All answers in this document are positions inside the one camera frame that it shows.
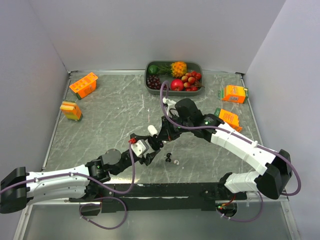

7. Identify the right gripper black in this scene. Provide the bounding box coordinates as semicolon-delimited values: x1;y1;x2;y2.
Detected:
157;113;193;142

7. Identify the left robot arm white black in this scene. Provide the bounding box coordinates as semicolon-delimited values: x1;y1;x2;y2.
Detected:
0;134;164;214

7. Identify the red apple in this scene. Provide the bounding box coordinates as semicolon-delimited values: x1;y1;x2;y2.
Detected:
170;79;184;91

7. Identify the dark grape bunch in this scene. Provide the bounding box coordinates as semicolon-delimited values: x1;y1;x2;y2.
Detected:
146;75;162;90

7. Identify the red lychee bunch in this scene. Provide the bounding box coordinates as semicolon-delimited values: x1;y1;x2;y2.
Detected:
181;71;204;92

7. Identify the green lime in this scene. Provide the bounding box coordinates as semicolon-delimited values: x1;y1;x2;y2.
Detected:
147;64;158;75

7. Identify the orange pineapple toy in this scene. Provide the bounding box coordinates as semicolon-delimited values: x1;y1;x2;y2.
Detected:
157;61;188;78

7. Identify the orange flat box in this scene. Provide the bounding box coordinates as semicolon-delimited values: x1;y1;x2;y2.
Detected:
214;107;243;133

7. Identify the grey fruit tray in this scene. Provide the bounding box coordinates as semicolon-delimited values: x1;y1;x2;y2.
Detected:
144;61;205;97

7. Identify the orange yellow carton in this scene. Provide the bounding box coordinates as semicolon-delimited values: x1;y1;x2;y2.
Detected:
60;101;83;122

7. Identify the orange juice carton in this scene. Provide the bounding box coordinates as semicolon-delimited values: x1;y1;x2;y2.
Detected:
69;72;98;100

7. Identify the orange green box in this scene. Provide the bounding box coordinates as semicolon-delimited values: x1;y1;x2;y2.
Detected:
218;85;249;104

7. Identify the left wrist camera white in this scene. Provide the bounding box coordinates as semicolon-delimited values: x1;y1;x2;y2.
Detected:
129;140;150;158

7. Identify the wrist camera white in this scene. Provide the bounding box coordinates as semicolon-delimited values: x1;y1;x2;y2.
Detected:
162;97;177;111
129;140;150;158

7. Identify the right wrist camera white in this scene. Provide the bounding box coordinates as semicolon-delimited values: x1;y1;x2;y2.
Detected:
162;97;177;111

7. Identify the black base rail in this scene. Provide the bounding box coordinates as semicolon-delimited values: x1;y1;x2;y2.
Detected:
68;182;251;215

